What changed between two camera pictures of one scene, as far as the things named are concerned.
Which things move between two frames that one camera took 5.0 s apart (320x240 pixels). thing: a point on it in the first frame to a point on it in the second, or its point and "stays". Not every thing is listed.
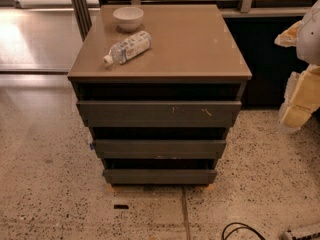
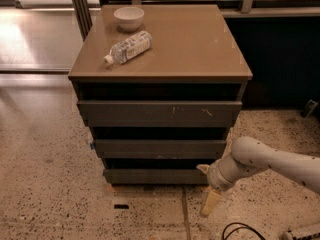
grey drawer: [160, 177] stays
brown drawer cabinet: [161, 117] stays
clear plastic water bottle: [128, 48] stays
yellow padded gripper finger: [288, 38] to [223, 173]
